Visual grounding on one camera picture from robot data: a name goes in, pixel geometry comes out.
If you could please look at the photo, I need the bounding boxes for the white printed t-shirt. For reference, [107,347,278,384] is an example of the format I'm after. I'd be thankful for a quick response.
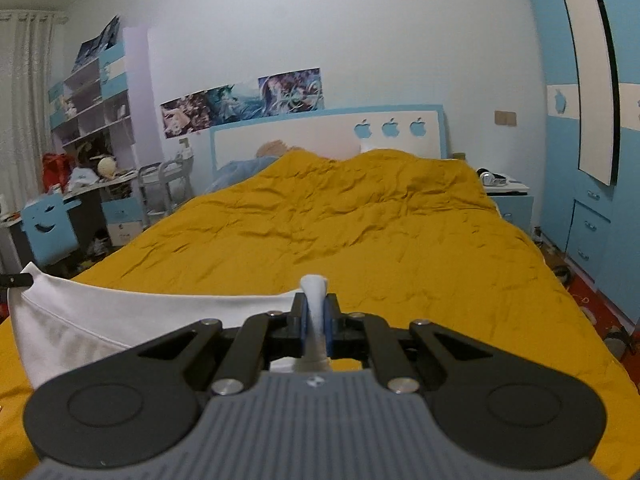
[7,261,334,391]

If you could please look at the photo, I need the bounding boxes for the mustard yellow bed cover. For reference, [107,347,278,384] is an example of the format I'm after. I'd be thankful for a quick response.
[0,148,640,480]

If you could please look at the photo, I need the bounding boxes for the blue pillow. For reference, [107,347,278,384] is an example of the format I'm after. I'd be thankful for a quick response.
[206,156,278,193]

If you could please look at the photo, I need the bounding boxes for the grey metal rack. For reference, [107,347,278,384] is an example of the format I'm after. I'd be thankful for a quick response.
[137,155,194,228]

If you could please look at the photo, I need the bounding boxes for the white blue apple headboard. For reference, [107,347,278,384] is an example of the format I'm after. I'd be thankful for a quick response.
[209,104,449,169]

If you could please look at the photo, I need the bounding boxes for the headphones on nightstand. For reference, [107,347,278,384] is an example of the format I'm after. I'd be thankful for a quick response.
[476,168,509,188]

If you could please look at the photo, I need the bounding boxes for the blue bedside table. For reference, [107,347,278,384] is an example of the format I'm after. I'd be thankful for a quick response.
[485,181,534,234]

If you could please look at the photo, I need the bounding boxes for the cluttered desk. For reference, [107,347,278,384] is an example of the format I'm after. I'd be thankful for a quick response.
[1,171,137,273]

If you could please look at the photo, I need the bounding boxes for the blue smiley chair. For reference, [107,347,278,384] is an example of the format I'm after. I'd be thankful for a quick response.
[21,194,79,266]

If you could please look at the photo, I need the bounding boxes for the red bag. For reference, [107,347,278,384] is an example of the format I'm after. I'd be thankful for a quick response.
[41,153,75,192]

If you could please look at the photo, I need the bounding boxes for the blue white bookshelf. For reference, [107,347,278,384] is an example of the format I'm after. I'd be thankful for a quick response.
[49,27,163,169]

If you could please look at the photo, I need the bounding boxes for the white sheer curtain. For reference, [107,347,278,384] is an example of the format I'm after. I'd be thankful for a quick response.
[1,10,66,210]

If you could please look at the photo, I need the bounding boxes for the blue white wardrobe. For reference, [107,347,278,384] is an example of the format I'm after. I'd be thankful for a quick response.
[532,0,639,323]

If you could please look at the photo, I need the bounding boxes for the anime wall posters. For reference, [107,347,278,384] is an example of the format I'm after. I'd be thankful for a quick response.
[160,67,324,139]

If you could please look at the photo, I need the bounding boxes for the beige wall switch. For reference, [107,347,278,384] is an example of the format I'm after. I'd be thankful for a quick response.
[495,110,518,127]

